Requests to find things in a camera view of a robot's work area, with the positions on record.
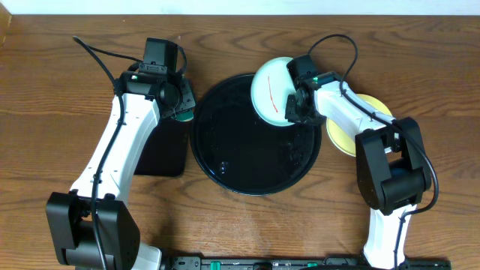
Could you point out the yellow plate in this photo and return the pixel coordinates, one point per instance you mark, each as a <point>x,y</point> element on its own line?
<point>340,139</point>

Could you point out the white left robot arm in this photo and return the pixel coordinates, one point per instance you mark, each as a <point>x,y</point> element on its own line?
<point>90,225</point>

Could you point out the pale green plate red streak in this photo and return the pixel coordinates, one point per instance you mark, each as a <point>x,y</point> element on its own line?
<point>270,88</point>

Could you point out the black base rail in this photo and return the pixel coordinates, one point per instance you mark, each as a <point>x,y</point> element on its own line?
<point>197,263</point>

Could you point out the green and yellow sponge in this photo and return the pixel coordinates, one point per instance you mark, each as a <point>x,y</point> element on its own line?
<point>183,116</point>

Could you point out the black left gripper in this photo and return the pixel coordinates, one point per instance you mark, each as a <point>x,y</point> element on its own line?
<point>186,86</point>

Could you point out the round black tray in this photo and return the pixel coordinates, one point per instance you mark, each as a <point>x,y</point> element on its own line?
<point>242,153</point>

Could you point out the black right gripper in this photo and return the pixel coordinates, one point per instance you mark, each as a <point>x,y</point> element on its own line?
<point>291,115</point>

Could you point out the rectangular black tray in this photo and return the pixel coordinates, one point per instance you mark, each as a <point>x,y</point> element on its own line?
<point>165,150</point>

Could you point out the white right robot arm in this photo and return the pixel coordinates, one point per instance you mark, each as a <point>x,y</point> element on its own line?
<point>394,174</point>

